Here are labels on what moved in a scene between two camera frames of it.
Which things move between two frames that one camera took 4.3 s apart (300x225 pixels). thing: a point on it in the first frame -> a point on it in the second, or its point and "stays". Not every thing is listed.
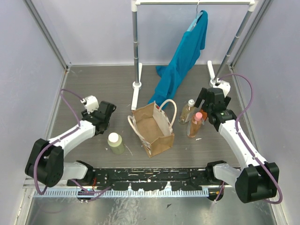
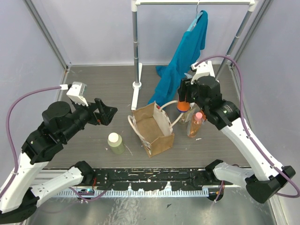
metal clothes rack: (138, 68) stays
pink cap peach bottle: (195, 124) stays
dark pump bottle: (204, 114) -> (183, 106)
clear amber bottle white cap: (187, 110) stays
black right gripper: (203, 95) -> (184, 85)
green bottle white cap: (115, 141) stays
